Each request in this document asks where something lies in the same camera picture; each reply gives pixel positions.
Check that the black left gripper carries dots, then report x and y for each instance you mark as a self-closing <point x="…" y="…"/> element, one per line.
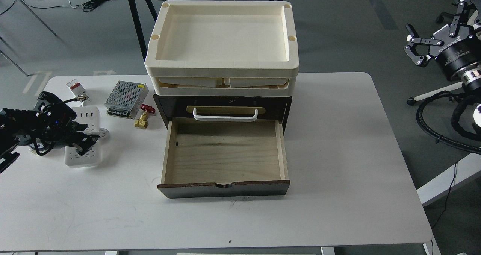
<point x="51" y="124"/>

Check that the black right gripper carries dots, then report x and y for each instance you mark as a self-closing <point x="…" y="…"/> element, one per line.
<point x="454" y="46"/>

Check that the white power strip with cable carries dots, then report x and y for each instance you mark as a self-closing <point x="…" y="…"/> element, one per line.
<point x="86" y="152"/>

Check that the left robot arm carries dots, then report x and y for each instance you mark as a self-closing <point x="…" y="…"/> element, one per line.
<point x="10" y="126"/>

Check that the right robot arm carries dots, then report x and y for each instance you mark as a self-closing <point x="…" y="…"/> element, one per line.
<point x="470" y="76"/>

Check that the white plastic pipe fitting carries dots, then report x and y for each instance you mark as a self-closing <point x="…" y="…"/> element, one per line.
<point x="40" y="146"/>

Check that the white red circuit breaker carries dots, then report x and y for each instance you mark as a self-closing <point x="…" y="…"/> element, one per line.
<point x="78" y="90"/>

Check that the metal mesh power supply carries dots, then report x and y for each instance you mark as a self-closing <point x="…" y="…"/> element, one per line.
<point x="125" y="99"/>

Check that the open wooden drawer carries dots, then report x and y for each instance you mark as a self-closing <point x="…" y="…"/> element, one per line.
<point x="224" y="159"/>

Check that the cream plastic tray stack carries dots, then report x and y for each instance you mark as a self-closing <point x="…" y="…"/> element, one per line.
<point x="224" y="48"/>

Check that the brass valve red handle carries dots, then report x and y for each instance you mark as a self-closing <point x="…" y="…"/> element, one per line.
<point x="142" y="122"/>

